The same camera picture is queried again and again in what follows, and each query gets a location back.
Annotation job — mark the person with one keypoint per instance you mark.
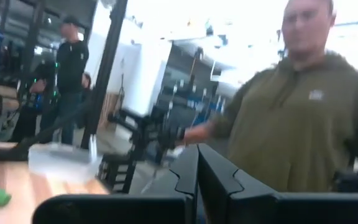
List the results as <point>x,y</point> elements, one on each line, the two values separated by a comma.
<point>87,81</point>
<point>291,124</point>
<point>70,68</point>
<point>31,118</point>

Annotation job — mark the clear plastic container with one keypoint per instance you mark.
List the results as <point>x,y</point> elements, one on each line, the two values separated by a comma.
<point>61,161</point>

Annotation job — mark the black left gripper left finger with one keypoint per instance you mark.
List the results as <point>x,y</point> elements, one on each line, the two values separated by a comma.
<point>188,174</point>

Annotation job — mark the white cabinet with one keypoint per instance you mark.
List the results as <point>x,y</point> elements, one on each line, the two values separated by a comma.
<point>145,81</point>

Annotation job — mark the black upright post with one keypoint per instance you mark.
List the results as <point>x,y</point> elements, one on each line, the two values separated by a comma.
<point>104,71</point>

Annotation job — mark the black equipment stand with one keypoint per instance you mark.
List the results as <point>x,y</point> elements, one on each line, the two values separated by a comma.
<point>154,124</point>

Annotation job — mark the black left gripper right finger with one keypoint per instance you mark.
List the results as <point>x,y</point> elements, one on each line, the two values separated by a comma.
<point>216,177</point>

